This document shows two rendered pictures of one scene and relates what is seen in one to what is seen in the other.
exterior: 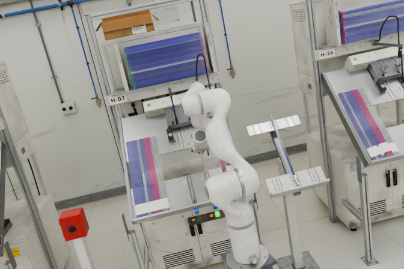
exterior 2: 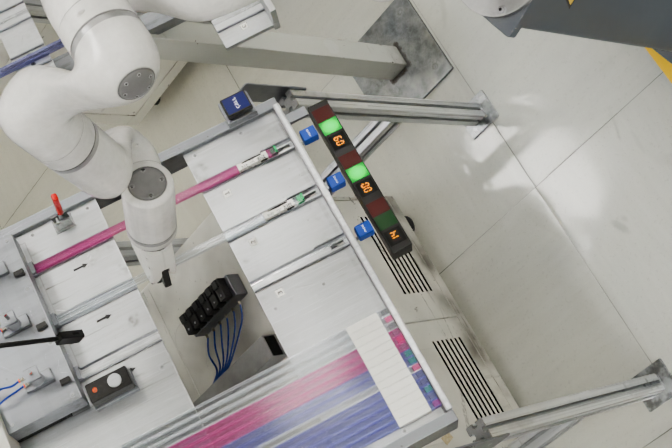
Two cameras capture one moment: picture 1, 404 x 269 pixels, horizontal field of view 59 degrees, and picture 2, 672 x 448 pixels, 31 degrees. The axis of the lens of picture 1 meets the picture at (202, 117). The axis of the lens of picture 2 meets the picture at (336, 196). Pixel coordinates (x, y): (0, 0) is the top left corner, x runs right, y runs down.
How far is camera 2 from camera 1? 1.20 m
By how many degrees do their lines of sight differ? 42
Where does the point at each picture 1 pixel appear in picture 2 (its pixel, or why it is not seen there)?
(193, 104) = (128, 31)
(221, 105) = not seen: outside the picture
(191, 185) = (286, 268)
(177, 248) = (447, 383)
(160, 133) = (108, 434)
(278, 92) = not seen: outside the picture
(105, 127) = not seen: outside the picture
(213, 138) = not seen: outside the picture
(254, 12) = not seen: outside the picture
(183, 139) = (120, 342)
